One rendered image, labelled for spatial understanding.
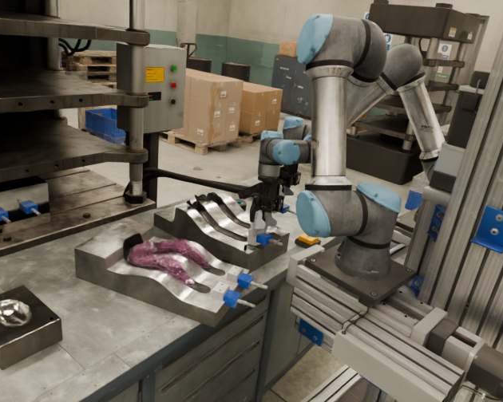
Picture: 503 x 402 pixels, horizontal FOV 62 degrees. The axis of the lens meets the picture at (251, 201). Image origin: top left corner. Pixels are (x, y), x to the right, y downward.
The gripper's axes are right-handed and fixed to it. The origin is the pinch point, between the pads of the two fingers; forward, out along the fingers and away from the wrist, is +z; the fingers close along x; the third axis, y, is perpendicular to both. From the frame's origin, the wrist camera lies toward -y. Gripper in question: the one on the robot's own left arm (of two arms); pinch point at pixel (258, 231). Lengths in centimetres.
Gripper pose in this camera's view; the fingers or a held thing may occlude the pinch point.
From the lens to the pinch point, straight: 149.3
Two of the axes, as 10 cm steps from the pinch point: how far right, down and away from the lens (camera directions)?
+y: 7.9, 1.9, -5.8
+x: 6.1, -1.0, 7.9
